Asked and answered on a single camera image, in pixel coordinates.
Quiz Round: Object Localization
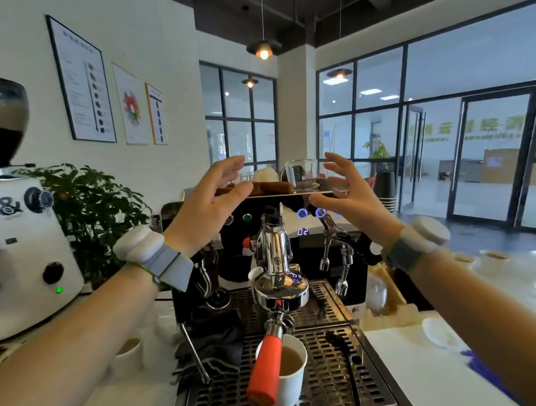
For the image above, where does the green potted plant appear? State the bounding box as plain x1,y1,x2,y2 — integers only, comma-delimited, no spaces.
16,160,156,288

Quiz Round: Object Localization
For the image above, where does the black framed poster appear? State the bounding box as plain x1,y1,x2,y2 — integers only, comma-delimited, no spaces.
45,12,117,146

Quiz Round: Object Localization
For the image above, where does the wooden reception desk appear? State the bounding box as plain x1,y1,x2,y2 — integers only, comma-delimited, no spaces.
438,147,522,188

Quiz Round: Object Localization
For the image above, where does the wooden knock box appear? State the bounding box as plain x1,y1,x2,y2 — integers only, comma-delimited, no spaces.
357,261,420,331

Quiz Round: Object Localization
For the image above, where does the white saucer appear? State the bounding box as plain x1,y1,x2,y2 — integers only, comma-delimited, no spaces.
421,315,462,350

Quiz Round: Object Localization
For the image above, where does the black pendant lamp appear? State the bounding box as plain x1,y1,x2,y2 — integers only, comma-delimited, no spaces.
323,0,354,81
240,55,259,89
244,0,284,61

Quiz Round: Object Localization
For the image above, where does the person's right forearm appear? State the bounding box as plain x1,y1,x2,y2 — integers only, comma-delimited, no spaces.
408,243,536,406

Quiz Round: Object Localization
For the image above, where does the white paper cup with coffee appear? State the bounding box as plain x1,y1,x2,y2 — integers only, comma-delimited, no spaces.
255,333,310,406

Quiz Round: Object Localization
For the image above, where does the white grey right wrist tracker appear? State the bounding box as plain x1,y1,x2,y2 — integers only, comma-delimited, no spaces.
379,215,452,276

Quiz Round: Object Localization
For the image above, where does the small background potted plant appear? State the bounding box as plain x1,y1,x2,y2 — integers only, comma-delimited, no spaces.
362,138,391,173

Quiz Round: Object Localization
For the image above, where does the person's left hand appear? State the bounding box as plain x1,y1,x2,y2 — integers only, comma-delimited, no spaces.
160,155,257,260

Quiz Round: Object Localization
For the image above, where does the black framed window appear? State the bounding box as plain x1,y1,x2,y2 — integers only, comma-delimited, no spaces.
199,58,281,177

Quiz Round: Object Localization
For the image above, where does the white ceramic cup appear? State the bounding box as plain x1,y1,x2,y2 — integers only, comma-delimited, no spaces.
251,167,280,184

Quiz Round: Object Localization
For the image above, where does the black framed glass door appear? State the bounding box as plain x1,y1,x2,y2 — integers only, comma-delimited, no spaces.
441,86,536,231

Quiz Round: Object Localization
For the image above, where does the person's left forearm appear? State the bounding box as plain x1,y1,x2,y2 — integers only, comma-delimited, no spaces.
0,262,165,406

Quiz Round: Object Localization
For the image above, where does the brown rolled cloth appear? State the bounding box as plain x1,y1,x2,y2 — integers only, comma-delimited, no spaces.
214,180,295,198

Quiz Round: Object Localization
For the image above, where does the white grey left wrist tracker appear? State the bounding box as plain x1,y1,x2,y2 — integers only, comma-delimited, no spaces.
113,223,195,296

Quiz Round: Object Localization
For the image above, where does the white colour wheel poster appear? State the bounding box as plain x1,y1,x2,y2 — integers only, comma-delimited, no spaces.
111,61,151,147

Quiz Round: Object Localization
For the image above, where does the yellow framed poster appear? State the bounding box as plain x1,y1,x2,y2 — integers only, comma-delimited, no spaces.
145,82,169,146

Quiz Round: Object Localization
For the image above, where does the clear glass cup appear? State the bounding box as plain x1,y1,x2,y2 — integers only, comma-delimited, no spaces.
285,159,320,191

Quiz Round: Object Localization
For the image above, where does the white grey wrist tracker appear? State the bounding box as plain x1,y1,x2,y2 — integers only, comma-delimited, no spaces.
113,223,195,296
379,215,452,276

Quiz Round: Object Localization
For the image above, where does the person's right hand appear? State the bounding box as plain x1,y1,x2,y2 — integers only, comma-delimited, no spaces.
307,149,407,253

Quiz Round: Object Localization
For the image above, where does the blue cloth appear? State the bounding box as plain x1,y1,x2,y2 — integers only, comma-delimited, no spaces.
460,347,521,406

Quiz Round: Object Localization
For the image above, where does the black brush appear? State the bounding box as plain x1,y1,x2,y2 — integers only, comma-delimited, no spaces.
325,330,365,406

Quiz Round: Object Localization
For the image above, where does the black espresso machine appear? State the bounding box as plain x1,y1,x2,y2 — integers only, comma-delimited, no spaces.
159,177,415,406

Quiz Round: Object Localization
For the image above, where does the white coffee grinder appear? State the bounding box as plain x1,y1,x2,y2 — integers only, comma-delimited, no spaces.
0,69,87,343

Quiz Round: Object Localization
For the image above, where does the stack of black paper cups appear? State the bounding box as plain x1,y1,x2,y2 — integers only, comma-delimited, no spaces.
372,171,399,216

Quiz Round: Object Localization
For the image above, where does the orange handled portafilter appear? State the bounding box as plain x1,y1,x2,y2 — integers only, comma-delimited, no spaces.
242,276,315,406

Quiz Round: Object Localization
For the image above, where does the dark grey cloth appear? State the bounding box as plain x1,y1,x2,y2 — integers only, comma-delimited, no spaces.
170,308,247,387

